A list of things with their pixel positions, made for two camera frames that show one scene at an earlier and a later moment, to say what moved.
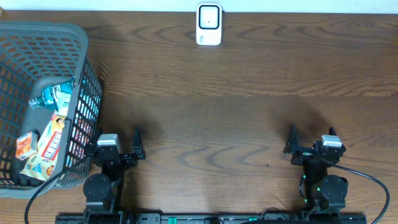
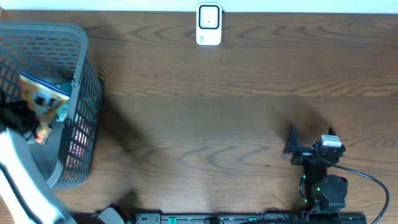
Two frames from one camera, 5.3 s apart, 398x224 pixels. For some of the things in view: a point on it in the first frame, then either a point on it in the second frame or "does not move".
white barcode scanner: (209, 23) does not move
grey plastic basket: (35, 57) does not move
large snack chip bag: (40, 167) → (45, 101)
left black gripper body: (125, 160) → (18, 111)
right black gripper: (291, 146) does not move
